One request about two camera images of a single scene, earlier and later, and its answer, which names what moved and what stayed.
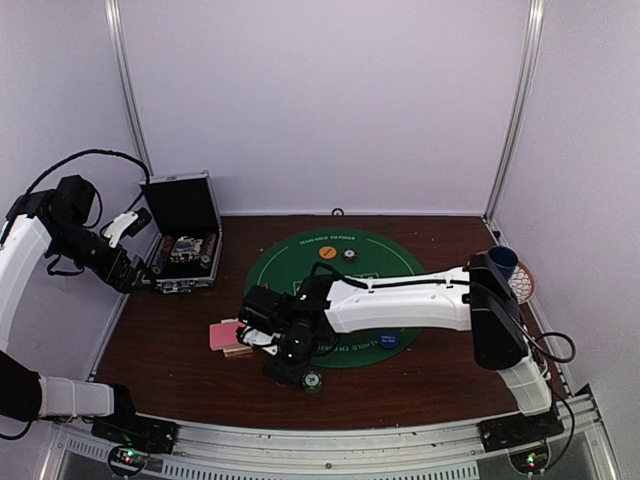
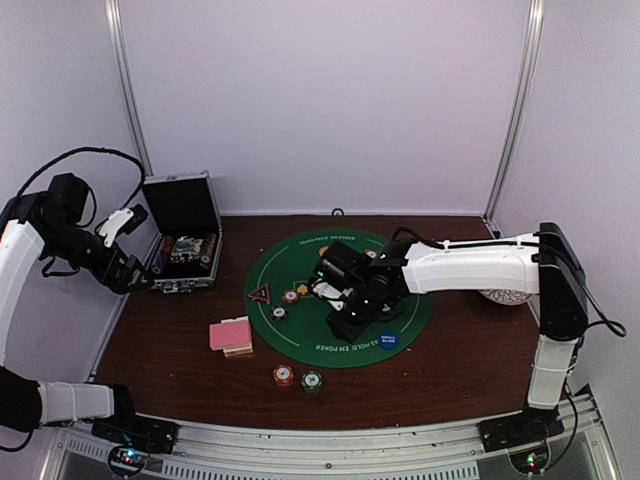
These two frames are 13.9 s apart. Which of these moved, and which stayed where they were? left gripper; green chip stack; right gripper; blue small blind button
Moved: right gripper
Stayed: green chip stack; blue small blind button; left gripper
